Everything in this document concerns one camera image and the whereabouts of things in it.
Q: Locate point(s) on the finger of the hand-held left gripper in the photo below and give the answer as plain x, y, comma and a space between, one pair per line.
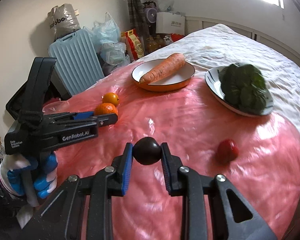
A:
83, 116
107, 120

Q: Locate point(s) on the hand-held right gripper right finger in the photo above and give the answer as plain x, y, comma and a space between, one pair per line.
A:
165, 170

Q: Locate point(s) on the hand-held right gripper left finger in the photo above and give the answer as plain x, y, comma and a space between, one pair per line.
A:
126, 170

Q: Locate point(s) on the orange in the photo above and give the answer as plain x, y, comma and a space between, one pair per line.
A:
110, 98
106, 110

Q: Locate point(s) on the dark purple plum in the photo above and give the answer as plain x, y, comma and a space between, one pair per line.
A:
147, 152

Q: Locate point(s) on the person's left forearm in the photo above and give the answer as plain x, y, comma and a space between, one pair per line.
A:
2, 205

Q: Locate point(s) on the person's left hand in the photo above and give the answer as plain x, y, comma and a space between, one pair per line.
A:
43, 177

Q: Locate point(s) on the pink plastic sheet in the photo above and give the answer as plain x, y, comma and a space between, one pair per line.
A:
190, 120

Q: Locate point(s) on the light blue suitcase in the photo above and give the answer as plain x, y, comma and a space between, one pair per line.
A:
75, 60

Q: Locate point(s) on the red plum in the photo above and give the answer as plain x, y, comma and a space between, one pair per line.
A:
227, 151

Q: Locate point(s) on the clear plastic bag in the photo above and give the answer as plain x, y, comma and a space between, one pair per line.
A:
112, 52
106, 32

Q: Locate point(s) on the carrot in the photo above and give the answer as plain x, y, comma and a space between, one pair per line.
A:
162, 68

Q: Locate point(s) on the orange rimmed plate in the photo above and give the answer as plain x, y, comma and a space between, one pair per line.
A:
175, 80

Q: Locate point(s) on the red yellow rice bag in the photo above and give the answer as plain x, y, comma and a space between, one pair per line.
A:
136, 45

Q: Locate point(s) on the cooking oil bottle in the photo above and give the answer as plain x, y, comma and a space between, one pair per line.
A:
160, 41
152, 43

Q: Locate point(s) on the grey printed bag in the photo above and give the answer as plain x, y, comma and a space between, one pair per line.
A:
65, 20

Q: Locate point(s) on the white blue rimmed plate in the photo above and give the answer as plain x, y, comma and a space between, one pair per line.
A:
215, 85

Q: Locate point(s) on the spinach bunch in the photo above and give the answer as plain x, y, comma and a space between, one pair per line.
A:
242, 90

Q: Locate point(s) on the white paper bag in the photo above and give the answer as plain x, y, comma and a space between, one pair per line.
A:
170, 23

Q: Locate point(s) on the small purple fan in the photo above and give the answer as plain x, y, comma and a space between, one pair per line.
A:
150, 12

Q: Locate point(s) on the plaid scarf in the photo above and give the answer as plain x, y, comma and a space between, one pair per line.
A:
135, 5

